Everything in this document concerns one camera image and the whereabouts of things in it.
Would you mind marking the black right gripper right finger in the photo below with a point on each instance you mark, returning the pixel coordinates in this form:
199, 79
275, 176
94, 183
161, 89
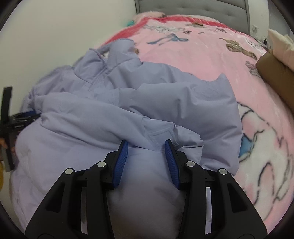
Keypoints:
215, 205

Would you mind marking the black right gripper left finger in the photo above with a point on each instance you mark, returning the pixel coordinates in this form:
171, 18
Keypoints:
76, 205

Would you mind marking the lavender puffer jacket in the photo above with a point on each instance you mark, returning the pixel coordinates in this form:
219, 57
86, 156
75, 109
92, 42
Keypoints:
107, 96

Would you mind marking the person's left hand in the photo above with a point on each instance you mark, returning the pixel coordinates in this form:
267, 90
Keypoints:
5, 146

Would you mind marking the yellow fuzzy sleeve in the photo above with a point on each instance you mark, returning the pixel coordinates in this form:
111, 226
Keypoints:
1, 176

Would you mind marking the teal small object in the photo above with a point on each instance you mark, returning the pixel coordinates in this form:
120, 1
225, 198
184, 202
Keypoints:
130, 23

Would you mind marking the pink cartoon blanket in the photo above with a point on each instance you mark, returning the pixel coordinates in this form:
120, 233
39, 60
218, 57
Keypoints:
207, 48

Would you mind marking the pink plush pillow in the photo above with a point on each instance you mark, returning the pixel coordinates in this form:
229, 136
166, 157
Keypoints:
155, 14

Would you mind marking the cream fluffy pillow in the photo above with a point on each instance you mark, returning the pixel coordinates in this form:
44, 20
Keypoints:
283, 48

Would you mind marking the grey upholstered headboard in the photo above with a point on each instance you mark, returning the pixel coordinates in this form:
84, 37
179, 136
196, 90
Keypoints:
233, 13

